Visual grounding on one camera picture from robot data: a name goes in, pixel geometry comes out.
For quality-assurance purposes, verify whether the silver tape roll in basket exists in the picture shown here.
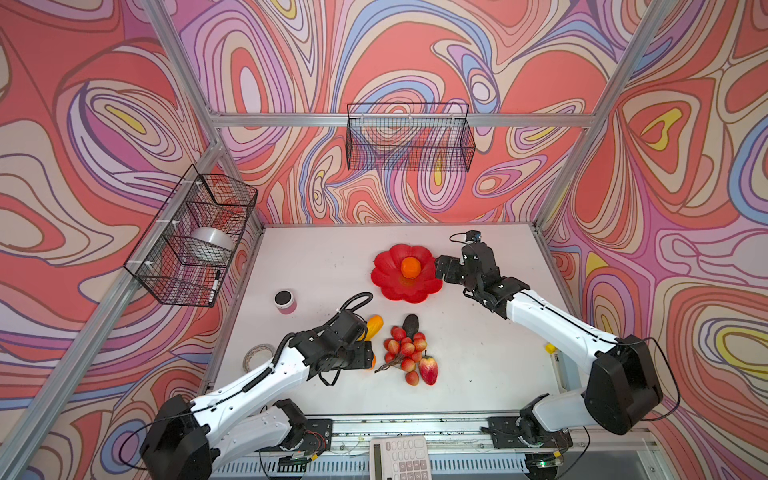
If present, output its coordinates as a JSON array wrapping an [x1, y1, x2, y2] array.
[[187, 227, 235, 264]]

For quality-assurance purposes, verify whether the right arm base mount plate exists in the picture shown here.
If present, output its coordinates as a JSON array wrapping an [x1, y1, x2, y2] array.
[[480, 416, 573, 451]]

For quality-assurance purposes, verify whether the red flower-shaped fruit bowl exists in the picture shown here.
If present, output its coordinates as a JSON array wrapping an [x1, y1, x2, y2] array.
[[370, 244, 443, 304]]

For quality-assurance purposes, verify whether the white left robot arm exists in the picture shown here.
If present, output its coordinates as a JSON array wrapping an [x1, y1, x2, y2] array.
[[139, 310, 373, 479]]

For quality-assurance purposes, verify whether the black wire basket left wall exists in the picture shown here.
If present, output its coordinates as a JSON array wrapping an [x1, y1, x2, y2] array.
[[124, 166, 258, 307]]

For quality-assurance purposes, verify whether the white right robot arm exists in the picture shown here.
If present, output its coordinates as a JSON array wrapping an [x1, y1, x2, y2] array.
[[435, 231, 664, 446]]

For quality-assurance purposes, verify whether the aluminium frame post back right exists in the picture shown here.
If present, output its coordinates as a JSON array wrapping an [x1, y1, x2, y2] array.
[[531, 0, 677, 237]]

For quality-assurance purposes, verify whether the aluminium frame back crossbar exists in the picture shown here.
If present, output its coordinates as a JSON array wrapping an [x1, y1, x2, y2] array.
[[209, 113, 596, 128]]

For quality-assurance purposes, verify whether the aluminium frame rail left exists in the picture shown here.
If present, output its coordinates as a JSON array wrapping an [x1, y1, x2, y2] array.
[[1, 141, 225, 479]]

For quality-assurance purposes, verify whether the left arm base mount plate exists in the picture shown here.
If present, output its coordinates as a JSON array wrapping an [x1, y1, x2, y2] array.
[[259, 418, 333, 474]]

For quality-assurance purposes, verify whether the large fake orange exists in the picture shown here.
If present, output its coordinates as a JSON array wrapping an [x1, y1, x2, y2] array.
[[400, 256, 422, 280]]

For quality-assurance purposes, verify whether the yellow fake mango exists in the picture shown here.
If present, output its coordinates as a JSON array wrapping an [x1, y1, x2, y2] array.
[[364, 315, 384, 341]]

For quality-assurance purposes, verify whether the clear tape roll on table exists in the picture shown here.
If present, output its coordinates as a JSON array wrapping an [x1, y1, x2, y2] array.
[[242, 343, 275, 373]]

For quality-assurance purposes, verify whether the dark fake avocado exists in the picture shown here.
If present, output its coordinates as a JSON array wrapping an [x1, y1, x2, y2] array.
[[402, 314, 420, 339]]

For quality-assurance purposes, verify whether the red fake strawberry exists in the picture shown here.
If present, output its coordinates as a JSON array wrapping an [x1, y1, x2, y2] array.
[[419, 355, 439, 386]]

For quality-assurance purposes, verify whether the aluminium frame post back left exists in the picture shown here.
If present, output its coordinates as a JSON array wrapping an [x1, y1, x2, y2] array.
[[140, 0, 265, 232]]

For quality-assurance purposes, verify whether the black wire basket wall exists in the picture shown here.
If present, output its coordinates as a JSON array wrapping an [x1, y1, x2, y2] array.
[[345, 101, 476, 172], [124, 166, 258, 307]]

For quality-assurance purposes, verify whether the black marker in basket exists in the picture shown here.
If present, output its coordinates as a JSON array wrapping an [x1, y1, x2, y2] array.
[[208, 270, 221, 304]]

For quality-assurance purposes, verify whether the black wire basket back wall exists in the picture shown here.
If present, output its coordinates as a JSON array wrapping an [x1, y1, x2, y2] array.
[[345, 101, 476, 172]]

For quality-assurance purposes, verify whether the white calculator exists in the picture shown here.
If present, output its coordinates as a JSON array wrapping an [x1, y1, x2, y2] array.
[[369, 435, 432, 480]]

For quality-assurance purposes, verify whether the aluminium frame post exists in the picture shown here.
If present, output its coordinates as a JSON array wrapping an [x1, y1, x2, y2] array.
[[140, 0, 265, 232], [531, 0, 677, 237]]

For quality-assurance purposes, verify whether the red fake grape bunch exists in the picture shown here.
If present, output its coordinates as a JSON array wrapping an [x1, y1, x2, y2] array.
[[374, 325, 428, 386]]

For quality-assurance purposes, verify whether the pink white round speaker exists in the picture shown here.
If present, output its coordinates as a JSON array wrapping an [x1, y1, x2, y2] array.
[[273, 290, 297, 315]]

